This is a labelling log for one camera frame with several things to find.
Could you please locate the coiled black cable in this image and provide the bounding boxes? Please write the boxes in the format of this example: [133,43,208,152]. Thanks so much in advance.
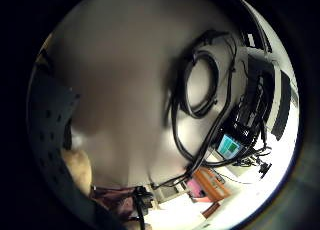
[179,50,222,120]

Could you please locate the white grey device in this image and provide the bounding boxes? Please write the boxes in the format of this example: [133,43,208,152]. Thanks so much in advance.
[150,182,188,204]

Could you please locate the tangled black floor cables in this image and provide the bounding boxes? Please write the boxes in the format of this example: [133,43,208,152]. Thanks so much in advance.
[232,143,274,180]

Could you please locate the orange wooden cabinet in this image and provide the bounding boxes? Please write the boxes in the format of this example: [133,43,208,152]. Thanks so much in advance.
[194,167,232,203]

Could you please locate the black equipment rack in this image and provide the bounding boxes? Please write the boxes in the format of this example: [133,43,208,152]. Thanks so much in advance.
[225,53,278,150]

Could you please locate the black clamp stand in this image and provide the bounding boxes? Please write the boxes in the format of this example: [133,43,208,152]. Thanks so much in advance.
[132,185,155,230]

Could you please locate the pink box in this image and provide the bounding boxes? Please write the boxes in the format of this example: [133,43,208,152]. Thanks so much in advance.
[186,178,207,200]

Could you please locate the small teal display screen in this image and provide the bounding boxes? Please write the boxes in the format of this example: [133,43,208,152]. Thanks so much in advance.
[216,133,243,160]

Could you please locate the long black cable bundle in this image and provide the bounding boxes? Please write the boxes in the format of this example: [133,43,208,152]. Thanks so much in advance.
[162,29,242,188]

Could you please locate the black flat panel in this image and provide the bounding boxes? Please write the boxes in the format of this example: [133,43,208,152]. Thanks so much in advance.
[270,69,293,142]

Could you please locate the the person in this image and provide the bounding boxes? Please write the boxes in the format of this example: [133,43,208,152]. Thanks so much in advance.
[27,68,125,230]

